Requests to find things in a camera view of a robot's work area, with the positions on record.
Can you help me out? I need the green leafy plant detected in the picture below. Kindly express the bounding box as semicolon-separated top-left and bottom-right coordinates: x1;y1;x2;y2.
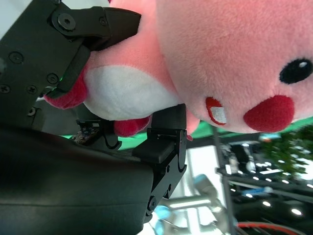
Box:
259;124;313;174

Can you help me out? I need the green cloth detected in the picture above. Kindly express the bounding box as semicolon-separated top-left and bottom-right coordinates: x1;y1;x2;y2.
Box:
60;119;313;150

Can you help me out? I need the black pole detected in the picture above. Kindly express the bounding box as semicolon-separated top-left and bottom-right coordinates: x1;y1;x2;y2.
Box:
212;127;236;235

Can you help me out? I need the pink plush doll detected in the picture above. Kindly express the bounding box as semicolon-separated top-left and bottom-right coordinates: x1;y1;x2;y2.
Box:
44;0;313;141

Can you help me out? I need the red cable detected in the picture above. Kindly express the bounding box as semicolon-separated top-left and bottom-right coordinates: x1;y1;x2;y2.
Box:
236;221;304;235

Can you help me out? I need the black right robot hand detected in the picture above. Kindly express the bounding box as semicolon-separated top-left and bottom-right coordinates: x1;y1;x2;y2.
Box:
0;0;188;235

